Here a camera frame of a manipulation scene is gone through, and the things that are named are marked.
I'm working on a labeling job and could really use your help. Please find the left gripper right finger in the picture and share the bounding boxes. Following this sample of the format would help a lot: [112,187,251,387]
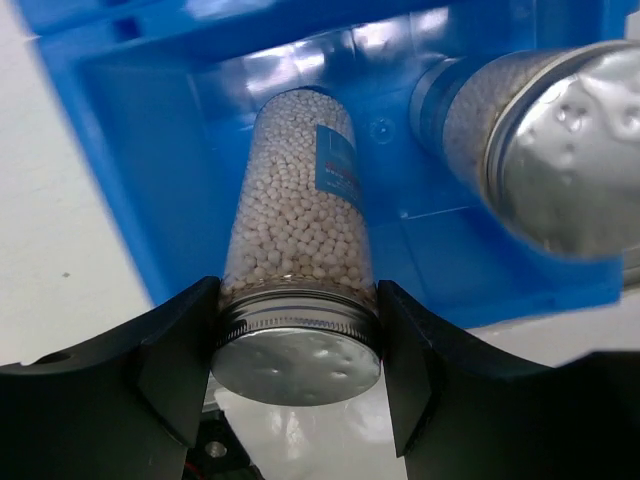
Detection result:
[378,281,639,479]

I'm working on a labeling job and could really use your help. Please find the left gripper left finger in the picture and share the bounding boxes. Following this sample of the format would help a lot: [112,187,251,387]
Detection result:
[1,277,219,479]

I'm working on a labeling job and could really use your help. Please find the silver-lid bead jar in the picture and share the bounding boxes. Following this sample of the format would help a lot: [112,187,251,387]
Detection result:
[211,88,382,406]
[409,40,639,260]

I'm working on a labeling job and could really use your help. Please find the blue three-compartment plastic bin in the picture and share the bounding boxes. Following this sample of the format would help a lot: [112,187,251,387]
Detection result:
[17,1,638,328]

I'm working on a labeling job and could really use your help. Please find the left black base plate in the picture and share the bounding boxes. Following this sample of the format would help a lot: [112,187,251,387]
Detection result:
[182,410,264,480]

